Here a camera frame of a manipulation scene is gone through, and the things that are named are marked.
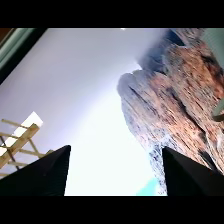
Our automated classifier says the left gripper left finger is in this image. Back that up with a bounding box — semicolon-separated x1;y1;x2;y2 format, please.
0;144;72;197

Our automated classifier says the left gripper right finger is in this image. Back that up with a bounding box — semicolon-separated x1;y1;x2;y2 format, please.
161;146;224;197

